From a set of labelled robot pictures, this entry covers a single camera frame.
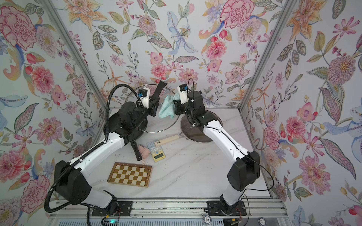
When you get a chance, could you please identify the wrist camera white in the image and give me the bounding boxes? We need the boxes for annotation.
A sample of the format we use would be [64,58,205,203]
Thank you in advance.
[138,88,150,109]
[177,84,188,105]

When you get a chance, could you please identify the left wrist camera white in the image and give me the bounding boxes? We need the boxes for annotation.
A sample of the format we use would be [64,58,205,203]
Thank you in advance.
[138,88,150,109]

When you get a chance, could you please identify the light green cleaning cloth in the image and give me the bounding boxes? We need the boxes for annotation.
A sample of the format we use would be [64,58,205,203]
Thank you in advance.
[158,94,180,119]

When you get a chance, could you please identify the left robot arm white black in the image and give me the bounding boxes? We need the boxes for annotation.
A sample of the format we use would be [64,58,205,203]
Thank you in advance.
[45,95,159,212]

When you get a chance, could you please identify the pink small object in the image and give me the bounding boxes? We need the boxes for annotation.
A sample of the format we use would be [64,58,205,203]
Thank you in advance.
[138,145,151,160]

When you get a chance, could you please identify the yellow blue calculator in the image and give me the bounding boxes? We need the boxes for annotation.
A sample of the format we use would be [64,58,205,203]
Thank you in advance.
[147,141,166,163]

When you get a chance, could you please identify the black corrugated cable hose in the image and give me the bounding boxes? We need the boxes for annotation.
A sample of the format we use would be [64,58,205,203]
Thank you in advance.
[43,83,142,214]

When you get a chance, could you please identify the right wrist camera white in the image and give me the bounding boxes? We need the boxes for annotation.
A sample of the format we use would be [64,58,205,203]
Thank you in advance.
[177,84,188,105]

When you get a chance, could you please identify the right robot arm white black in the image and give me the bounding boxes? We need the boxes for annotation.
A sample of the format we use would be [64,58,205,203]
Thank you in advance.
[174,87,260,211]

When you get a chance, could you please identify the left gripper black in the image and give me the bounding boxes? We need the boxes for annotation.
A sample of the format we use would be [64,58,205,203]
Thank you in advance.
[131,95,160,130]

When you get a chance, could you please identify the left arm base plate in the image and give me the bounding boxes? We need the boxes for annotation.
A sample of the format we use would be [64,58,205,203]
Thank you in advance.
[91,201,133,217]

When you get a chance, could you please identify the wooden chessboard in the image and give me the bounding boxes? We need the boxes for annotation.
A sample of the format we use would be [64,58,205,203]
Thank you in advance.
[107,163,152,187]

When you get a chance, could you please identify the brown frying pan cream handle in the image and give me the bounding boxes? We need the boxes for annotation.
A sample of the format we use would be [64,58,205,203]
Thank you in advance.
[154,115,212,147]

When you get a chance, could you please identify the glass wok lid black handle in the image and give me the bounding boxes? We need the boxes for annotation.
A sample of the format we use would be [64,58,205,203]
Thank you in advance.
[126,81,180,134]

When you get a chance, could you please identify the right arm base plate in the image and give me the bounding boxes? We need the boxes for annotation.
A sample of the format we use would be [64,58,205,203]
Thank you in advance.
[204,200,247,217]

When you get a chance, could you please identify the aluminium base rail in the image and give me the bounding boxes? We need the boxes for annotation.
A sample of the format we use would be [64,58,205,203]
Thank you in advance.
[45,199,289,219]

